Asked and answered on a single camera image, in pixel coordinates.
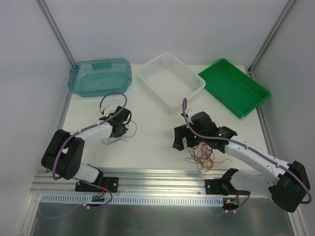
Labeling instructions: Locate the orange cable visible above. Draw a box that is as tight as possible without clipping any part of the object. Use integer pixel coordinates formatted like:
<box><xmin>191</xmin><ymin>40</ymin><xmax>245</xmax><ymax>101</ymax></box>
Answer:
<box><xmin>190</xmin><ymin>144</ymin><xmax>233</xmax><ymax>170</ymax></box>

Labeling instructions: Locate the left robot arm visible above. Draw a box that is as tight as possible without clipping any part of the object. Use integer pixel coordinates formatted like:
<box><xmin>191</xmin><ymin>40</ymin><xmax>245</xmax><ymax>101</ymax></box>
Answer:
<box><xmin>41</xmin><ymin>106</ymin><xmax>132</xmax><ymax>192</ymax></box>

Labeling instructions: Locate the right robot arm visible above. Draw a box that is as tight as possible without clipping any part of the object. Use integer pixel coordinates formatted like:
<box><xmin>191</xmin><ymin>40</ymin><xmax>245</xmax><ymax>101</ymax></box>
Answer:
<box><xmin>173</xmin><ymin>112</ymin><xmax>313</xmax><ymax>212</ymax></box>

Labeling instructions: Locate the teal transparent plastic bin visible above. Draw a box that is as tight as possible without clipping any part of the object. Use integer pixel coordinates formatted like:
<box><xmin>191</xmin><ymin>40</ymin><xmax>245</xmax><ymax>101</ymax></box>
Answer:
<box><xmin>68</xmin><ymin>59</ymin><xmax>132</xmax><ymax>97</ymax></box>

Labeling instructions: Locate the white perforated plastic basket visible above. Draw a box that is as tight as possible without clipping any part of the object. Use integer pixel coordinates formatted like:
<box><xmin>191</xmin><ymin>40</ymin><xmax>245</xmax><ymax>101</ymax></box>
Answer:
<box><xmin>137</xmin><ymin>53</ymin><xmax>206</xmax><ymax>115</ymax></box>

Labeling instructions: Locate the green plastic tray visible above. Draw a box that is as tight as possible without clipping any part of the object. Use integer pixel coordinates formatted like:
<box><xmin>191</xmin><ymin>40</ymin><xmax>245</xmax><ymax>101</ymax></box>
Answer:
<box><xmin>198</xmin><ymin>59</ymin><xmax>271</xmax><ymax>118</ymax></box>

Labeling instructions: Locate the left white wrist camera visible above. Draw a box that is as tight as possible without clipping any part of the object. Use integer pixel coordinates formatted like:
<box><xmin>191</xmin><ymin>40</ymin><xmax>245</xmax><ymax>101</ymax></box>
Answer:
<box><xmin>99</xmin><ymin>105</ymin><xmax>115</xmax><ymax>116</ymax></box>

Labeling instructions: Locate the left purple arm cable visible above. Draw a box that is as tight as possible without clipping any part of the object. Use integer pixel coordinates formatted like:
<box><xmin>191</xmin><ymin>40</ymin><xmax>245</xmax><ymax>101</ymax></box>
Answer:
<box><xmin>39</xmin><ymin>92</ymin><xmax>128</xmax><ymax>219</ymax></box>

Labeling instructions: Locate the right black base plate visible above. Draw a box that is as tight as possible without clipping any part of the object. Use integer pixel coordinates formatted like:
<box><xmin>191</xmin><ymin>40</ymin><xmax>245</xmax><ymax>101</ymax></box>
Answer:
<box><xmin>204</xmin><ymin>179</ymin><xmax>249</xmax><ymax>196</ymax></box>

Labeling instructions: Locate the aluminium mounting rail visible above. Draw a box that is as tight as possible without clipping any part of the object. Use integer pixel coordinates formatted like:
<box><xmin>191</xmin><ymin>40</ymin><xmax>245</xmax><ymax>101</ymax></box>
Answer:
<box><xmin>30</xmin><ymin>168</ymin><xmax>296</xmax><ymax>197</ymax></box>

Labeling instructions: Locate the left aluminium frame post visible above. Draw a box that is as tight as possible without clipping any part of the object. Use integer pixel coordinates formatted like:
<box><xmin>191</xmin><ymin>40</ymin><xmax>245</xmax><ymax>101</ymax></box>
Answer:
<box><xmin>36</xmin><ymin>0</ymin><xmax>76</xmax><ymax>66</ymax></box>

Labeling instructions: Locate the aluminium frame post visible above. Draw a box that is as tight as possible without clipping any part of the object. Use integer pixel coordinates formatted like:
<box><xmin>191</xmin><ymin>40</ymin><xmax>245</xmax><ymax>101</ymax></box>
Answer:
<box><xmin>36</xmin><ymin>0</ymin><xmax>76</xmax><ymax>66</ymax></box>
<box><xmin>248</xmin><ymin>0</ymin><xmax>297</xmax><ymax>76</ymax></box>

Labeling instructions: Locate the white slotted cable duct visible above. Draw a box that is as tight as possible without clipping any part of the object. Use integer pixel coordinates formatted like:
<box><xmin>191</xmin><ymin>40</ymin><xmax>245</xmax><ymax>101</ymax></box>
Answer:
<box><xmin>40</xmin><ymin>193</ymin><xmax>223</xmax><ymax>207</ymax></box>

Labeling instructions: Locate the right aluminium frame post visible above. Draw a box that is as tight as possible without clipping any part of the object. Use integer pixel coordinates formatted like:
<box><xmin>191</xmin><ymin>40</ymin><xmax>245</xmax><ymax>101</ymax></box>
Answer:
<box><xmin>248</xmin><ymin>0</ymin><xmax>297</xmax><ymax>76</ymax></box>

